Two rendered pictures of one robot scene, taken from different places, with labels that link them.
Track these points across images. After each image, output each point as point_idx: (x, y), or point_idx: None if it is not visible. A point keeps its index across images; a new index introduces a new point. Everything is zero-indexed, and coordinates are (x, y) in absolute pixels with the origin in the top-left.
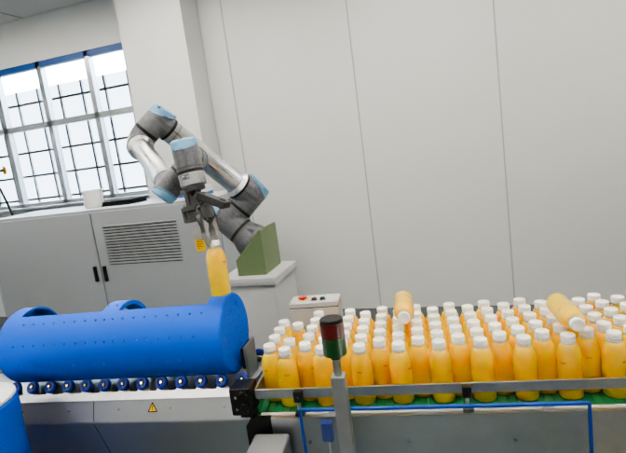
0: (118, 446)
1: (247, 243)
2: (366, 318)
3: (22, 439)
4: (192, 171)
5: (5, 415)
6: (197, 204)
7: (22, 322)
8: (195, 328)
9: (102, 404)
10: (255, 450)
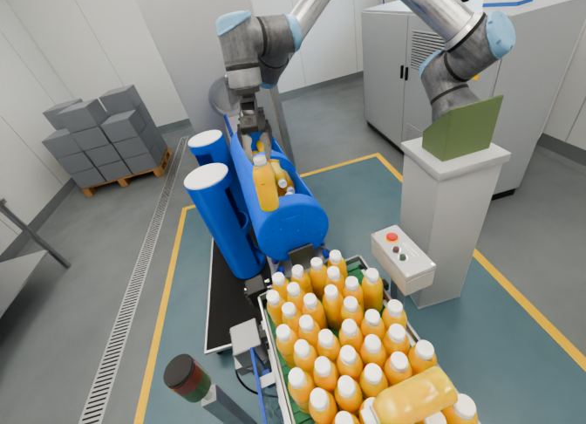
0: None
1: (437, 119)
2: (378, 344)
3: (223, 204)
4: (229, 71)
5: (208, 192)
6: None
7: (236, 138)
8: (254, 218)
9: None
10: (235, 331)
